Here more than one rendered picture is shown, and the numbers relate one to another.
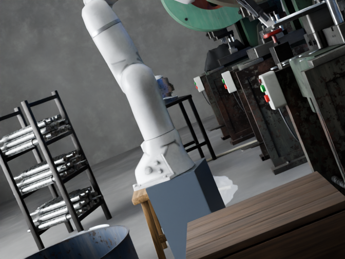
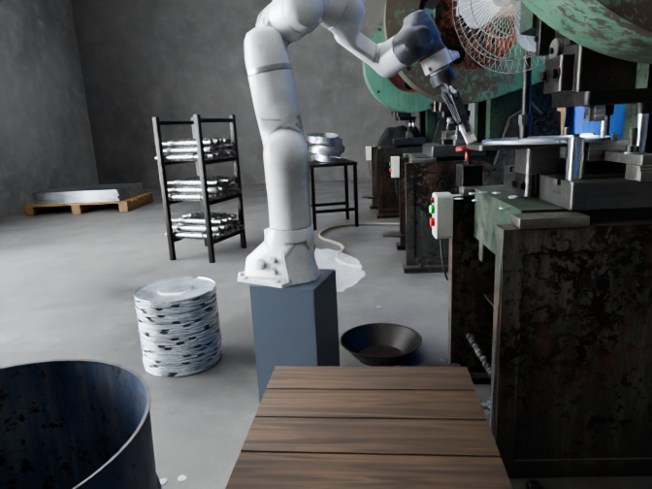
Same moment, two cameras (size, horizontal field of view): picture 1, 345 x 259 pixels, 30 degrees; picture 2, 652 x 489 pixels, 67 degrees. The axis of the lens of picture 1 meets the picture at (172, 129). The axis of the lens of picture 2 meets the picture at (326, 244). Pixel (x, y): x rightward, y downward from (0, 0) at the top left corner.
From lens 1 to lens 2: 0.88 m
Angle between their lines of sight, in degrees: 9
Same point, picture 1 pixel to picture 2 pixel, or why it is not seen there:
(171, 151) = (295, 253)
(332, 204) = not seen: outside the picture
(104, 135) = not seen: hidden behind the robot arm
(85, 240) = (107, 373)
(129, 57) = (285, 118)
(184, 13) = (378, 85)
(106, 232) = (133, 380)
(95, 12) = (260, 43)
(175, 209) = (277, 322)
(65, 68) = not seen: hidden behind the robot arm
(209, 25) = (397, 105)
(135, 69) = (284, 139)
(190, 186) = (302, 305)
